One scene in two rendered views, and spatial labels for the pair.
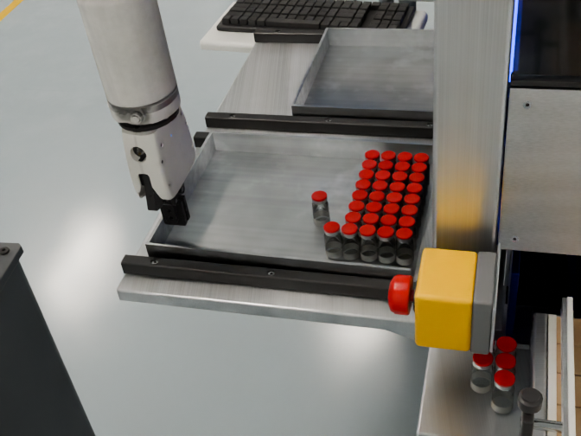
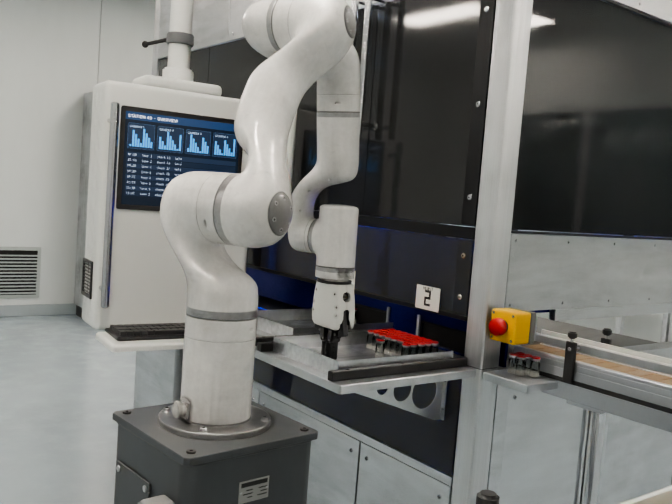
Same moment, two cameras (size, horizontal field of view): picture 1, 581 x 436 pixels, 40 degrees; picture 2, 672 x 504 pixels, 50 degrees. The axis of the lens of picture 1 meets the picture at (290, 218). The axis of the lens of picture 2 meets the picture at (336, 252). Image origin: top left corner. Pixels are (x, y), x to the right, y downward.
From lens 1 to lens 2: 1.48 m
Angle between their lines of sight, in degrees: 61
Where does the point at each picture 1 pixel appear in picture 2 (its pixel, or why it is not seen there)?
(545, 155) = (519, 262)
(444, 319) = (523, 325)
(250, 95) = not seen: hidden behind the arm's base
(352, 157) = (346, 343)
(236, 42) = (143, 344)
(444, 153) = (494, 263)
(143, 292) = (355, 384)
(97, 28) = (346, 221)
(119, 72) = (349, 246)
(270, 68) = not seen: hidden behind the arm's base
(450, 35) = (500, 211)
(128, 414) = not seen: outside the picture
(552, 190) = (520, 279)
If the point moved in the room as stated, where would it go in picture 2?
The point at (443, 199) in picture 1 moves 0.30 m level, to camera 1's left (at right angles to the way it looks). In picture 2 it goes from (492, 287) to (433, 296)
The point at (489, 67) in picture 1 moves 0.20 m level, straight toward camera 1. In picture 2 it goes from (508, 224) to (584, 232)
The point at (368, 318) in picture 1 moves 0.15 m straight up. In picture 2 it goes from (453, 373) to (459, 308)
